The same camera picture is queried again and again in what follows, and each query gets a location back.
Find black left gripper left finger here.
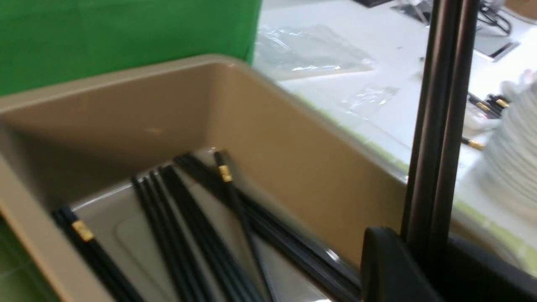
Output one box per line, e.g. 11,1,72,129
360,227,443,302

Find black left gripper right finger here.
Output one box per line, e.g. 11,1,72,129
436,235,537,302

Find black chopstick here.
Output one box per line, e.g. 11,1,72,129
401,0,459,254
428,0,480,259

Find stack of white dishes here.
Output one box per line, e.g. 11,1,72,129
476,70,537,222

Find black chopsticks bundle in bin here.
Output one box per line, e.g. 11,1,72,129
48,153,361,302

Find clear plastic bags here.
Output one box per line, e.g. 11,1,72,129
254,25,399,119

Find brown plastic bin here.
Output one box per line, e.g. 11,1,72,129
1,55,405,302

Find green backdrop cloth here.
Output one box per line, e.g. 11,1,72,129
0,0,262,96

